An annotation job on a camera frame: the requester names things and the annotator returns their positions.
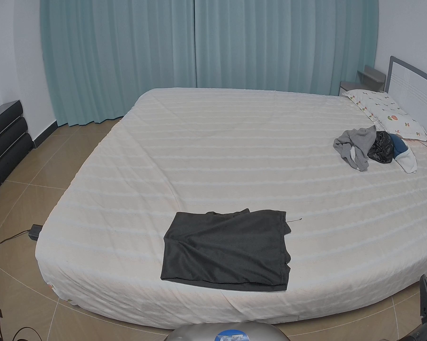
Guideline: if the black T-shirt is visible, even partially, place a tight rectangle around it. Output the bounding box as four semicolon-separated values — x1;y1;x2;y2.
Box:
160;208;303;292

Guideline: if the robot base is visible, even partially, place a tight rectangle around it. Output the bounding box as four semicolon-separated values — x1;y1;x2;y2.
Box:
167;321;281;341

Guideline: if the bed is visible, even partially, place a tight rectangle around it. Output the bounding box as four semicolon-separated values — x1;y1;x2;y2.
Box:
35;56;427;329

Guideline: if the white garment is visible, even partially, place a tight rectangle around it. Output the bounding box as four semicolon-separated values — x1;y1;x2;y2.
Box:
394;148;418;174

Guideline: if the black chest of drawers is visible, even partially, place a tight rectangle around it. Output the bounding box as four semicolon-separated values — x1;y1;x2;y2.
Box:
0;100;34;205

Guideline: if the dark blue garment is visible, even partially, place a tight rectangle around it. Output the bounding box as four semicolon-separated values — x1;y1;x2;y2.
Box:
389;134;411;159

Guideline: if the black shiny garment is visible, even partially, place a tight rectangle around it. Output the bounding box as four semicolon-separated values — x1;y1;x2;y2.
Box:
368;131;395;164

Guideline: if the grey garment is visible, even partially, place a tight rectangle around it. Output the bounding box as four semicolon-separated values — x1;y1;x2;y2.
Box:
333;126;377;172

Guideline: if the white printed pillow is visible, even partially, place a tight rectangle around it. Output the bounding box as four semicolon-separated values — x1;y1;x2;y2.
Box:
342;89;427;141

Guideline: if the grey bedside table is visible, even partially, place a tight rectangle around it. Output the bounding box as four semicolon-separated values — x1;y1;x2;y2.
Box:
340;65;387;97

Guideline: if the black cable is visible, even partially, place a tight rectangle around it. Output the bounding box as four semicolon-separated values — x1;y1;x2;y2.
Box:
14;327;39;341
0;230;31;249

